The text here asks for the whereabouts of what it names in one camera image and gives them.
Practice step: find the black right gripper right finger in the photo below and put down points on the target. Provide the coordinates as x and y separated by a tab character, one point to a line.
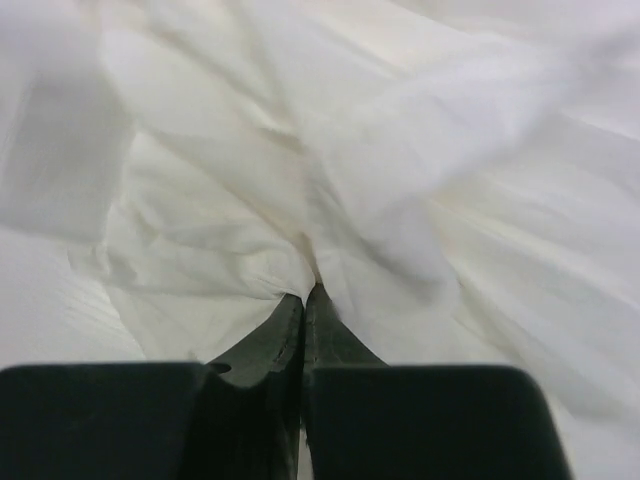
368	420

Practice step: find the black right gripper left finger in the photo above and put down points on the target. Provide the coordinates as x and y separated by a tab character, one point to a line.
235	417

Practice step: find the white skirt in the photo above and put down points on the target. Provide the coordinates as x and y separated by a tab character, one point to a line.
461	176

